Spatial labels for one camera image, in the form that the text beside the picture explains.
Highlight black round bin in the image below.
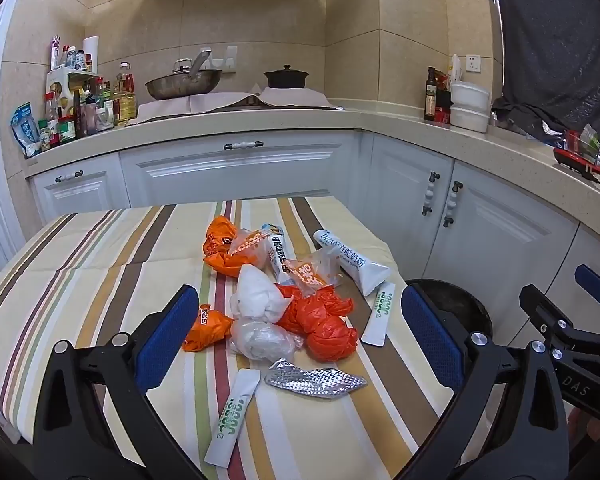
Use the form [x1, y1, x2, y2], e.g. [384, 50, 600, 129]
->
[405, 278, 493, 341]

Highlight white pouch with blue print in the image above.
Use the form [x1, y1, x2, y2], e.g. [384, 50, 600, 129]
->
[313, 229, 392, 296]

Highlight beige stove cover cloth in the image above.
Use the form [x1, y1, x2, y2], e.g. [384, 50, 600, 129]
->
[130, 91, 256, 123]
[257, 86, 342, 109]

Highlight black lidded pot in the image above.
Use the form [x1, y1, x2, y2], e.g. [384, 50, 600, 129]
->
[263, 65, 310, 90]

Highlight blue and white bag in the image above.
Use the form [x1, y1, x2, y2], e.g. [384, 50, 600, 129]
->
[11, 104, 43, 157]

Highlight clear plastic bag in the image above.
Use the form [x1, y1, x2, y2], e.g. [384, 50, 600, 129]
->
[228, 317, 305, 363]

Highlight white stick sachet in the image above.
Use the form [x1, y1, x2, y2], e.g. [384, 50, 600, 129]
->
[361, 282, 397, 347]
[204, 368, 262, 466]

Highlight white and blue packet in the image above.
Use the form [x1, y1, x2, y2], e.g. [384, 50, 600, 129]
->
[260, 223, 296, 285]

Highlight dark cloth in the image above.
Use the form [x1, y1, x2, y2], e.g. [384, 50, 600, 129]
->
[490, 0, 600, 142]

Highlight dark olive oil bottle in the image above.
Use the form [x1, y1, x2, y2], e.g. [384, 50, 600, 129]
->
[423, 66, 438, 122]

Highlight paper towel roll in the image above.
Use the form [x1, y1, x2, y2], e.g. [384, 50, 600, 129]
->
[83, 36, 100, 73]

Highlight yellow cooking oil bottle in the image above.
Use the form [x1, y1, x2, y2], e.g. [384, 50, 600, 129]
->
[115, 62, 137, 126]

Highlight cluster of condiment bottles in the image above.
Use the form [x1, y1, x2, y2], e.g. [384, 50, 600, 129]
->
[37, 35, 138, 153]

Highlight white spice rack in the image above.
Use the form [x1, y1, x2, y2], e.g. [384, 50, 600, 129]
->
[45, 71, 106, 133]

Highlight clear bag with orange print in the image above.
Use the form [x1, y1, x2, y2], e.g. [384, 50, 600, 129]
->
[284, 250, 348, 297]
[228, 228, 276, 271]

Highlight red box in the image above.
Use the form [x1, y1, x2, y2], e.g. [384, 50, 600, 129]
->
[435, 89, 453, 124]

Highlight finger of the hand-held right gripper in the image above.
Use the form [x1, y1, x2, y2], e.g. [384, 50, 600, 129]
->
[574, 263, 600, 328]
[519, 284, 583, 346]

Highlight white kitchen cabinet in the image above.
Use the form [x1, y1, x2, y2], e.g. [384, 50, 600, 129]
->
[27, 129, 600, 341]

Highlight silver foil wrapper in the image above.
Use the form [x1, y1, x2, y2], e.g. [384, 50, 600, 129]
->
[264, 358, 368, 401]

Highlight striped tablecloth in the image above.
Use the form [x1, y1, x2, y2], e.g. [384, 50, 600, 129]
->
[0, 195, 456, 480]

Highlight steel wok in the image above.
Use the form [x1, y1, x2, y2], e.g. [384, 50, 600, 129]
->
[145, 50, 223, 101]

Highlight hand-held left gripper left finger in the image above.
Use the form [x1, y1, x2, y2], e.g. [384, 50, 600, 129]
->
[30, 284, 208, 480]

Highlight small orange plastic bag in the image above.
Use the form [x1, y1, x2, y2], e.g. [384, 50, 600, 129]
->
[181, 304, 234, 353]

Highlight white plastic bag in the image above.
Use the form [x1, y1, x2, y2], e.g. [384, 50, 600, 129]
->
[229, 263, 293, 322]

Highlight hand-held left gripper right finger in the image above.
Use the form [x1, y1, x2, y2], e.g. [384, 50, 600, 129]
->
[397, 282, 581, 480]

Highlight large orange plastic bag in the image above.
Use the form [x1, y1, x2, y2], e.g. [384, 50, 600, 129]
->
[275, 284, 359, 363]

